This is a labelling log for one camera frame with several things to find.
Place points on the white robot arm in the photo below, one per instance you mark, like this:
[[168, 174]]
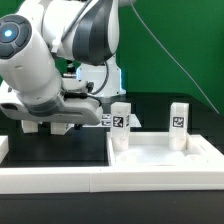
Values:
[[86, 31]]

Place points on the fiducial marker sheet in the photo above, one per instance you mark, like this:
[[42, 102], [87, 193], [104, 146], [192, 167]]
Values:
[[106, 120]]

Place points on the white left barrier piece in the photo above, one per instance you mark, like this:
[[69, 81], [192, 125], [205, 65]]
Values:
[[4, 148]]

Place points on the white square table top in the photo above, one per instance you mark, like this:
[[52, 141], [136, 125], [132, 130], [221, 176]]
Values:
[[152, 149]]

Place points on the white front barrier wall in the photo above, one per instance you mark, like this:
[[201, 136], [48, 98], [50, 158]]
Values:
[[109, 179]]

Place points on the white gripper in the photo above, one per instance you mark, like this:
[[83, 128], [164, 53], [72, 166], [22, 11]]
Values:
[[74, 111]]

